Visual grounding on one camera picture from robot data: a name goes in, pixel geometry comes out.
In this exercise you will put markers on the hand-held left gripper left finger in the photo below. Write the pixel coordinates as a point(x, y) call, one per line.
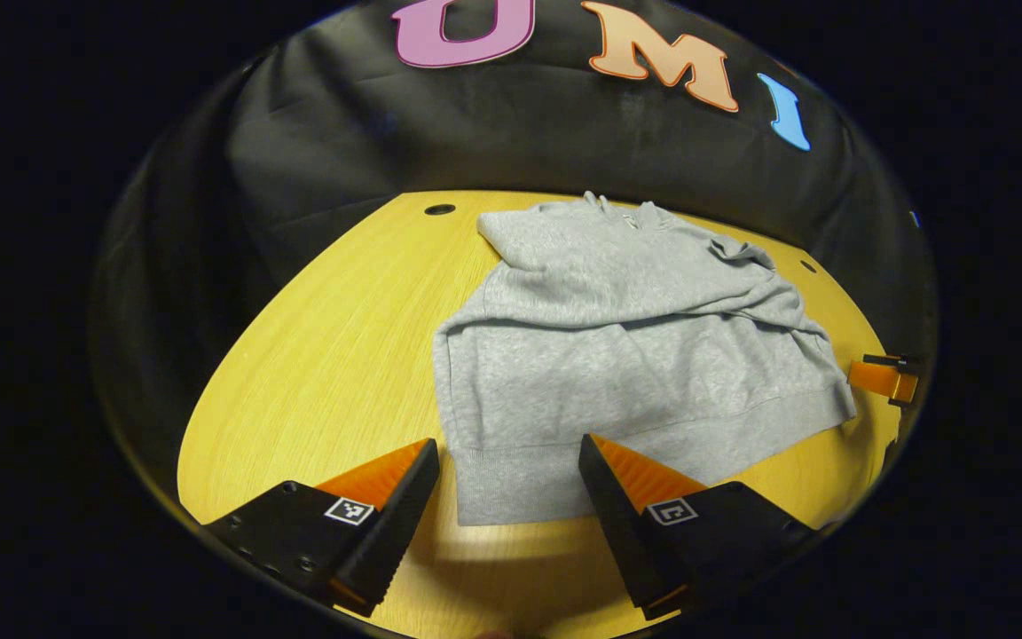
point(400, 524)

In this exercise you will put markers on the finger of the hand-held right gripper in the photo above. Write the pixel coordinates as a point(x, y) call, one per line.
point(875, 377)

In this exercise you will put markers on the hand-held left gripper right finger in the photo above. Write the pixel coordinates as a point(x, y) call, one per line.
point(622, 532)

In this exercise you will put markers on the grey sweatshirt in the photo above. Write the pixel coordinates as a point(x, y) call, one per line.
point(617, 373)

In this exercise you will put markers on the black backdrop cloth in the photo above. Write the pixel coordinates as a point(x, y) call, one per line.
point(564, 151)

